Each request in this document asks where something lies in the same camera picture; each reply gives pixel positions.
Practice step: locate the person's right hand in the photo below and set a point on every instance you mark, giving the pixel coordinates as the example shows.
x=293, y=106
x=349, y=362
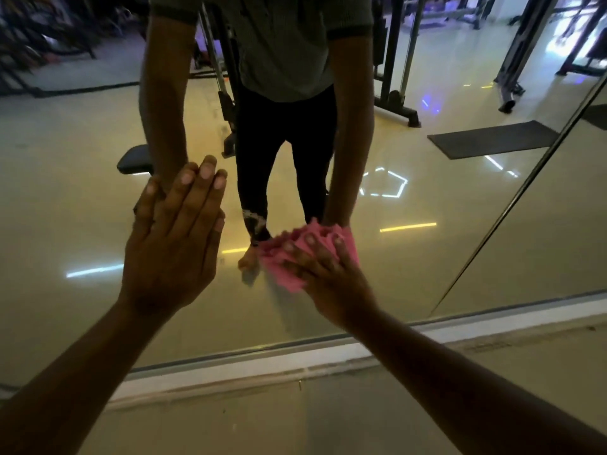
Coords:
x=334, y=284

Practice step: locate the person's left hand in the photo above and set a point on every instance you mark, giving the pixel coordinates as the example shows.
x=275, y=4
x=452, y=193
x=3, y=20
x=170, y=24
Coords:
x=170, y=260

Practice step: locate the pink cloth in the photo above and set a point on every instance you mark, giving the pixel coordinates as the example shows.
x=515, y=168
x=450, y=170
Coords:
x=277, y=260

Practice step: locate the large wall mirror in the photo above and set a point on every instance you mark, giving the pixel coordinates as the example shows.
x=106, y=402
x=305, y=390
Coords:
x=474, y=232

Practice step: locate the person's right forearm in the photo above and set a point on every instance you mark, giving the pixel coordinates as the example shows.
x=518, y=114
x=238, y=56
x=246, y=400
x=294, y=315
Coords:
x=479, y=393

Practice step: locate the person's left forearm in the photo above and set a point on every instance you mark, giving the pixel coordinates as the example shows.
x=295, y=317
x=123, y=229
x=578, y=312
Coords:
x=66, y=383

